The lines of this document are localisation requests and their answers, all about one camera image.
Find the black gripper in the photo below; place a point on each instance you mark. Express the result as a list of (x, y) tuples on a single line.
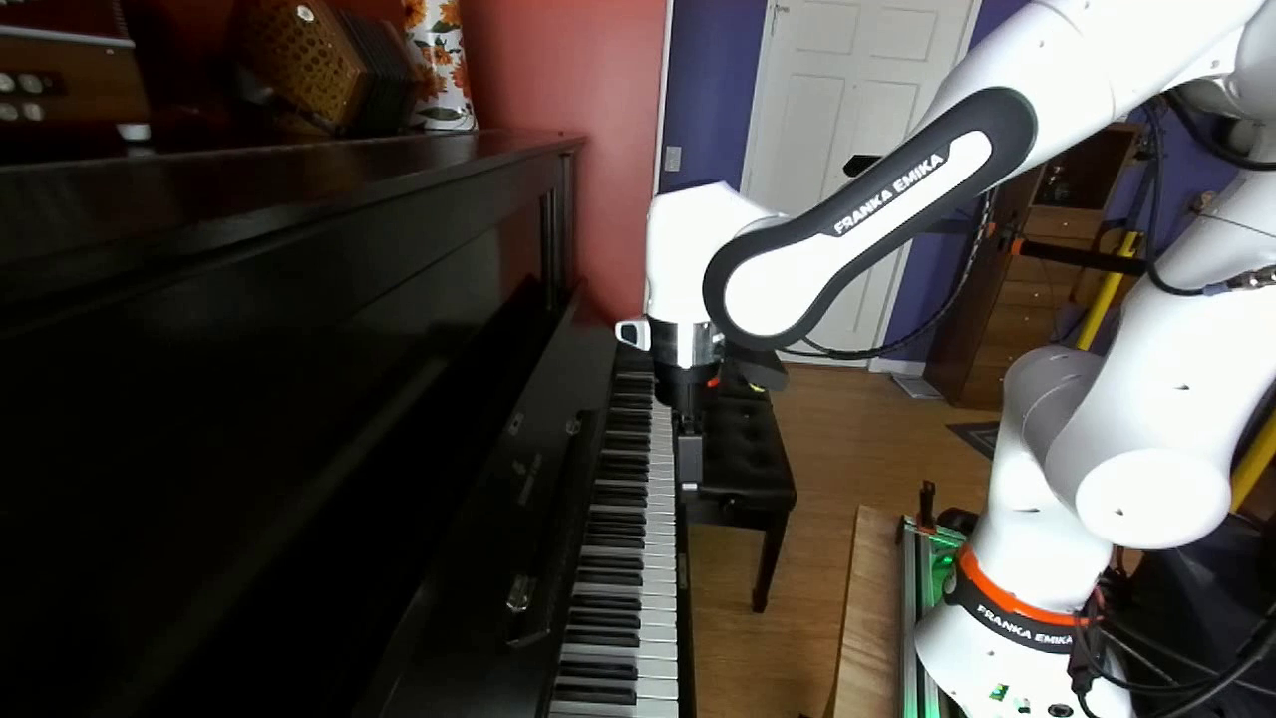
[(687, 383)]

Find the black piano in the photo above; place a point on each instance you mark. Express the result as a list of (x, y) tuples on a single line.
[(331, 399)]

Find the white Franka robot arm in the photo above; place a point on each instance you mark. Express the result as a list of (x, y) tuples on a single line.
[(1061, 80)]

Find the black piano bench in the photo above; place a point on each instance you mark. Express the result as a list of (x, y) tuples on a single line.
[(744, 452)]

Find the green glowing device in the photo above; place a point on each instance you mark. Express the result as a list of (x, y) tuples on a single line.
[(930, 612)]

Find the wooden cabinet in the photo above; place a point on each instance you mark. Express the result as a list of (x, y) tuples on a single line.
[(1009, 294)]

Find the white panel door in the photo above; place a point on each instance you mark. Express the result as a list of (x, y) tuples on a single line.
[(851, 105)]

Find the yellow pole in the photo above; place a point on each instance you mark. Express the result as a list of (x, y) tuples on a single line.
[(1255, 464), (1105, 294)]

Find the white orange floral vase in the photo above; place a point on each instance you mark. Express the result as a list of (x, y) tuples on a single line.
[(441, 60)]

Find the brown wicker basket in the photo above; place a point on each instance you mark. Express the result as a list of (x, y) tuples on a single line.
[(319, 60)]

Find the wooden radio box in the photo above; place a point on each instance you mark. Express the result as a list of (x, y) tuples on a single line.
[(61, 72)]

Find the white light switch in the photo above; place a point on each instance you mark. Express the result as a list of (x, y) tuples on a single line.
[(673, 158)]

